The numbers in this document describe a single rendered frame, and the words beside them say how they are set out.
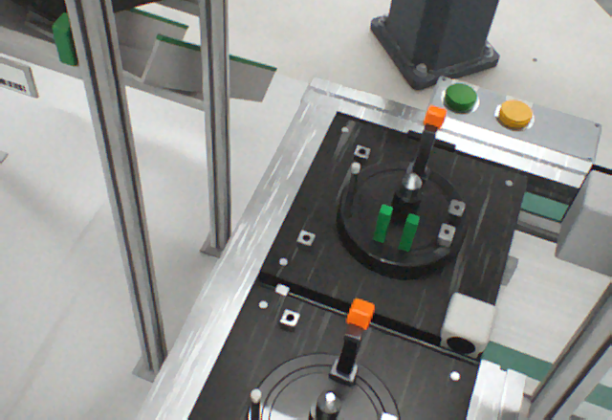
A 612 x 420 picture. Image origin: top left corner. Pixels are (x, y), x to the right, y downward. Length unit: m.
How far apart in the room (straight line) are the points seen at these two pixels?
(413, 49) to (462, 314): 0.47
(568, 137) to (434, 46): 0.24
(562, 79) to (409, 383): 0.61
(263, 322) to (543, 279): 0.33
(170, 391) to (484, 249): 0.36
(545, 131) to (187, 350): 0.51
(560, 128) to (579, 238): 0.43
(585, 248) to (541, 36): 0.72
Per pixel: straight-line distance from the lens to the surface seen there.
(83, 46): 0.53
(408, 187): 0.84
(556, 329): 0.94
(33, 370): 0.95
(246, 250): 0.88
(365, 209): 0.88
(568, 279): 0.98
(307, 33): 1.25
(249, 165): 1.07
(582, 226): 0.63
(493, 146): 1.01
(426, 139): 0.88
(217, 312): 0.84
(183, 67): 0.76
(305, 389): 0.77
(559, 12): 1.38
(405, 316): 0.84
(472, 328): 0.82
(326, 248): 0.87
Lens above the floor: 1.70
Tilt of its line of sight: 53 degrees down
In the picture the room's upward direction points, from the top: 6 degrees clockwise
